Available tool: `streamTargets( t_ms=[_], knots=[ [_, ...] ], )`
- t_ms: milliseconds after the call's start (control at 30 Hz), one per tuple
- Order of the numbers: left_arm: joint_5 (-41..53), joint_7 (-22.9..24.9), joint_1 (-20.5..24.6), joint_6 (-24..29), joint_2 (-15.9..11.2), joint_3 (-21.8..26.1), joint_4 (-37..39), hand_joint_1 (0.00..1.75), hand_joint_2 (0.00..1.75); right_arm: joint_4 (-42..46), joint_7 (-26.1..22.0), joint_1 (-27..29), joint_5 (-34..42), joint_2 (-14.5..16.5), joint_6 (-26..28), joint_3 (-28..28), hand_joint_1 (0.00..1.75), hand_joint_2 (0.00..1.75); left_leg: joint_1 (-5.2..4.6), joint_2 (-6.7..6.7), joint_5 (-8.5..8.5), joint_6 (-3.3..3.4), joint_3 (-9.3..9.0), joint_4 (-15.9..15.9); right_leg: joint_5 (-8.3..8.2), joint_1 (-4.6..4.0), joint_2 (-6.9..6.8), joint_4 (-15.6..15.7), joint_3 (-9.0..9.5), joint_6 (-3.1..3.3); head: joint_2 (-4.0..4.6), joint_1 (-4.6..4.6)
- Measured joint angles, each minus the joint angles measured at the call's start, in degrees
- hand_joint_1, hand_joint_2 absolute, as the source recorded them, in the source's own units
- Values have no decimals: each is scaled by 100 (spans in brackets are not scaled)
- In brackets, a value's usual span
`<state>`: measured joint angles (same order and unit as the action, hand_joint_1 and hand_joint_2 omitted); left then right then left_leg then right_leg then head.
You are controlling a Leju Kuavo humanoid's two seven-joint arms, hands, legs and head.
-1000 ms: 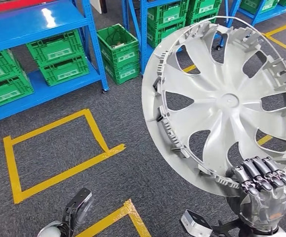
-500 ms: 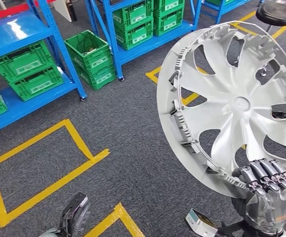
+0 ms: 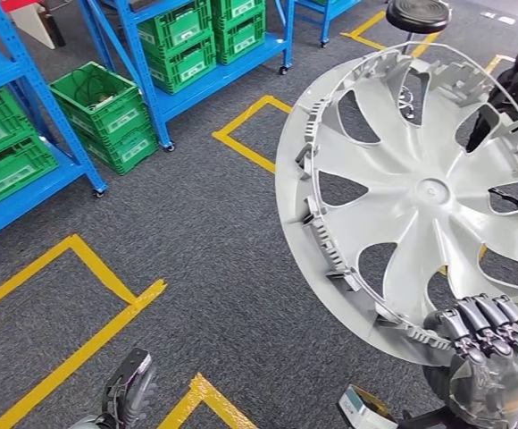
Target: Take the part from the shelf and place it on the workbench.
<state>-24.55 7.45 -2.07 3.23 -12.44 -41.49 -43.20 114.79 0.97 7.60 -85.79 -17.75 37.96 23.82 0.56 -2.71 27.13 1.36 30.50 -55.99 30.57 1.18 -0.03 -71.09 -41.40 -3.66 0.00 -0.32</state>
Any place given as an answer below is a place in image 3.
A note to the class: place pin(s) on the red barrier belt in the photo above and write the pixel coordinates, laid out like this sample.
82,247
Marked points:
17,5

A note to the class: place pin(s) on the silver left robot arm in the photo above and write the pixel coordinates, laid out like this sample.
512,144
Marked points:
87,423

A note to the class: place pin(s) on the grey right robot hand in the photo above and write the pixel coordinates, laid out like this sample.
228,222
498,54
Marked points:
491,367

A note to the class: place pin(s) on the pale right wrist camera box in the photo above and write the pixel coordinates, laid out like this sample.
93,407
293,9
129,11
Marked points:
362,411

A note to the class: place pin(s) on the blue metal shelf rack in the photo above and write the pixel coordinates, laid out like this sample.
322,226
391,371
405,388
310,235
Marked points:
223,74
26,192
326,12

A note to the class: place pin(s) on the black round stool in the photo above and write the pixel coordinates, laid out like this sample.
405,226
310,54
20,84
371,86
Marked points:
417,15

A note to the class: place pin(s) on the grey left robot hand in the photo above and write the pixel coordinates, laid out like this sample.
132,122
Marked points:
129,391

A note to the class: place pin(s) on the grey plastic wheel cover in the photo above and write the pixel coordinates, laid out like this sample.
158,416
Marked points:
431,192

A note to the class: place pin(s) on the white panel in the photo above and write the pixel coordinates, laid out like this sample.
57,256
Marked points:
31,26

